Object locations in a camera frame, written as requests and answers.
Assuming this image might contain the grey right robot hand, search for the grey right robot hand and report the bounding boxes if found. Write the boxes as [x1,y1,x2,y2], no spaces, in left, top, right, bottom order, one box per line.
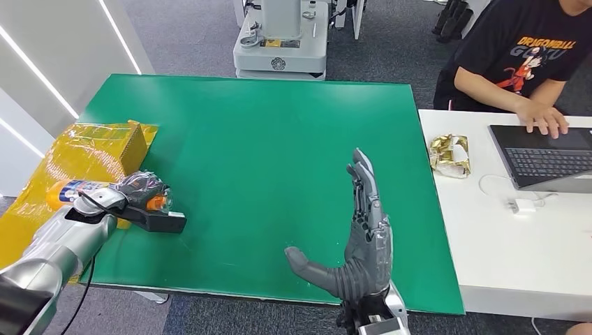
[284,147,394,302]

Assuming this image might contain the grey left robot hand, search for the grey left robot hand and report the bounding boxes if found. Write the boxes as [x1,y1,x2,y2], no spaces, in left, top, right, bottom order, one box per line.
[113,171,170,209]

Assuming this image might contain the orange plastic bottle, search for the orange plastic bottle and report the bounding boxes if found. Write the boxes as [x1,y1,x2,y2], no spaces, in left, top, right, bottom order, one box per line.
[45,179,175,213]

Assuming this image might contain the yellow plastic-wrapped cardboard box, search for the yellow plastic-wrapped cardboard box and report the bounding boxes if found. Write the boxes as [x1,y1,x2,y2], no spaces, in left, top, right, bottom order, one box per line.
[0,120,160,284]

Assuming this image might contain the crumpled gold wrapper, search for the crumpled gold wrapper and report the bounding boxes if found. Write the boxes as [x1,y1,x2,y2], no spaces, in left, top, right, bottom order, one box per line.
[429,134,473,180]

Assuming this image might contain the white desk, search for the white desk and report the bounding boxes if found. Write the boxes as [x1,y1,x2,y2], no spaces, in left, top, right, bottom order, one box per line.
[417,109,592,323]

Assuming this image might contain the green table mat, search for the green table mat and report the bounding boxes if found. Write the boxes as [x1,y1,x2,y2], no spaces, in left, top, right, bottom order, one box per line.
[78,73,466,316]

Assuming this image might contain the white power adapter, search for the white power adapter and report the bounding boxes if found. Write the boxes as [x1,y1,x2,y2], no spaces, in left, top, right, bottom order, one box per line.
[506,198,538,216]

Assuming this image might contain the dark grey laptop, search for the dark grey laptop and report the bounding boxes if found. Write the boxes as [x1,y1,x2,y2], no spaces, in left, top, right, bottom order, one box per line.
[487,124,592,194]

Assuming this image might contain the person's hand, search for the person's hand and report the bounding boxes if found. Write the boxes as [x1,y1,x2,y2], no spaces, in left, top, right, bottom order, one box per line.
[515,100,570,140]

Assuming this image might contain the white upright panel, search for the white upright panel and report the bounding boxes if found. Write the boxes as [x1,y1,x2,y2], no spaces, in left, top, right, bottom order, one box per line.
[334,0,367,40]

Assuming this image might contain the person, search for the person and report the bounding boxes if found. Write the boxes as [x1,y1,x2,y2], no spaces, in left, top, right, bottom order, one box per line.
[433,0,592,140]

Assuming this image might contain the black chair base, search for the black chair base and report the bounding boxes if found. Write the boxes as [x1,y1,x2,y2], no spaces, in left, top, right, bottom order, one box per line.
[431,0,476,45]

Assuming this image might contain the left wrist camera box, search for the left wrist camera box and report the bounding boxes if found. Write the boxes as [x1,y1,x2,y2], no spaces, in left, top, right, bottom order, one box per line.
[124,205,187,235]

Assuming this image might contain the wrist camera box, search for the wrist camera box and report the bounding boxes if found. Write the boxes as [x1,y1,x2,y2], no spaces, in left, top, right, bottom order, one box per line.
[356,316,411,335]
[124,205,187,235]

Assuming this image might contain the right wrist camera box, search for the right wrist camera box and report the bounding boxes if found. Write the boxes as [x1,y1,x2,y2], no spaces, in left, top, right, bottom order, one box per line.
[356,316,411,335]

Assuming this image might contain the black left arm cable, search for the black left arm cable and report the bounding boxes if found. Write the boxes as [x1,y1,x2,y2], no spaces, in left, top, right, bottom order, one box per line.
[60,256,96,335]

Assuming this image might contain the thin white cable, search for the thin white cable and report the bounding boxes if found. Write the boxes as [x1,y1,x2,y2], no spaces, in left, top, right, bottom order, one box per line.
[478,174,560,209]

